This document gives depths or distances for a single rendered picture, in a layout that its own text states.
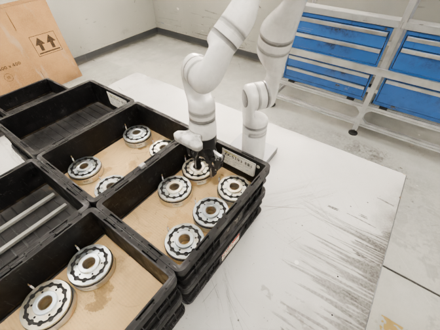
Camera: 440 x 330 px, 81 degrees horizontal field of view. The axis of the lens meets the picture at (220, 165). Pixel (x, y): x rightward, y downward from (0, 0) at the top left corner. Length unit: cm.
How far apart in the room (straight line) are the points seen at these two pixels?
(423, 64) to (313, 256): 178
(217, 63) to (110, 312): 59
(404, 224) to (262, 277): 143
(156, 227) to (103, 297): 20
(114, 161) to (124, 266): 40
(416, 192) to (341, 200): 135
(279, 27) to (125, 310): 74
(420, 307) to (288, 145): 111
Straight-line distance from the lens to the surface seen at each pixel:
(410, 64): 237
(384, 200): 113
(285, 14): 69
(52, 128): 126
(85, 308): 72
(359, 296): 89
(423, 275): 195
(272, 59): 75
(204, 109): 64
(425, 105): 248
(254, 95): 86
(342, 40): 239
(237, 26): 60
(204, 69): 58
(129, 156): 98
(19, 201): 100
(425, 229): 216
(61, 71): 365
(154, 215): 79
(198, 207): 75
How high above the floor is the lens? 146
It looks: 45 degrees down
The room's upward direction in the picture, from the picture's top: straight up
